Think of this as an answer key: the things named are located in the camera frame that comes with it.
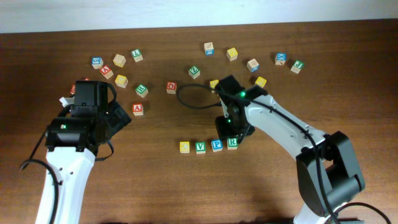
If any green block letter r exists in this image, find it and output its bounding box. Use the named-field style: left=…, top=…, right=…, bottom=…
left=135, top=84, right=149, bottom=98
left=227, top=138, right=239, bottom=150

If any blue block letter P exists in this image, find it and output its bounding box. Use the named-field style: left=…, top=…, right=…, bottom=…
left=211, top=139, right=223, bottom=152

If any green block letter V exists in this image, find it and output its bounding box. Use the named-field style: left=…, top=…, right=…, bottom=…
left=195, top=142, right=206, bottom=154

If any yellow block letter C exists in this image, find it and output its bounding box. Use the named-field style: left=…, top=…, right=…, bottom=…
left=179, top=141, right=190, bottom=154

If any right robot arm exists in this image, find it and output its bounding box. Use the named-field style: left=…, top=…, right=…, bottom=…
left=215, top=75, right=365, bottom=223

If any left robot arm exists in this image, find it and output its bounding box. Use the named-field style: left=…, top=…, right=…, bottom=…
left=35, top=81, right=131, bottom=223

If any red block letter M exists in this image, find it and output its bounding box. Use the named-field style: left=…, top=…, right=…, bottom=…
left=70, top=85, right=76, bottom=95

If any red block letter A upper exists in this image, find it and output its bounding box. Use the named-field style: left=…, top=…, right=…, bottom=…
left=100, top=65, right=114, bottom=79

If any red block letter a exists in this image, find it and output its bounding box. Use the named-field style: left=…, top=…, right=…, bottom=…
left=100, top=65, right=114, bottom=79
left=132, top=103, right=144, bottom=116

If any yellow block upper left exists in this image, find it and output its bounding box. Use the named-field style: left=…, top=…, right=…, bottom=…
left=115, top=74, right=128, bottom=88

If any blue block digit 5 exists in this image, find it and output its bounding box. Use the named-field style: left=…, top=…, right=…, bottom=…
left=91, top=57, right=104, bottom=70

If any red block letter A lower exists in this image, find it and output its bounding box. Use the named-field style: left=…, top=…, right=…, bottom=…
left=132, top=103, right=144, bottom=116

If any yellow block cluster left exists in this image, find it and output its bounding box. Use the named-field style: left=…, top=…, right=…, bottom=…
left=210, top=80, right=220, bottom=93

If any plain wood yellow-side block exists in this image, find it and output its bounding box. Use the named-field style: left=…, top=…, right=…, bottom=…
left=113, top=54, right=126, bottom=68

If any green block letter L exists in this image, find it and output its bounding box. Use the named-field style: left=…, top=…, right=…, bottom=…
left=131, top=49, right=143, bottom=62

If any wood block blue D side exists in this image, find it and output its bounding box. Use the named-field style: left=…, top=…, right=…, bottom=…
left=246, top=58, right=259, bottom=72

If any green block letter Z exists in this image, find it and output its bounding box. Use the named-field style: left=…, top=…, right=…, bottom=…
left=188, top=66, right=200, bottom=79

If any yellow block top right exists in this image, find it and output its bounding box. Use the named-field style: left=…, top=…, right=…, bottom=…
left=226, top=47, right=238, bottom=61

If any red block letter O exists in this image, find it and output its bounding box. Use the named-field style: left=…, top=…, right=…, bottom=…
left=166, top=82, right=177, bottom=94

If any wood block blue side top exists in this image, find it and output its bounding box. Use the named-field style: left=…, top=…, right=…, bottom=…
left=204, top=42, right=214, bottom=55

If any blue block letter X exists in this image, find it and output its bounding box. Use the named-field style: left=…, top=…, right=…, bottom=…
left=274, top=52, right=287, bottom=65

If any green block letter J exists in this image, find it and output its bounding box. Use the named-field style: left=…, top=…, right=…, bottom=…
left=290, top=60, right=305, bottom=74

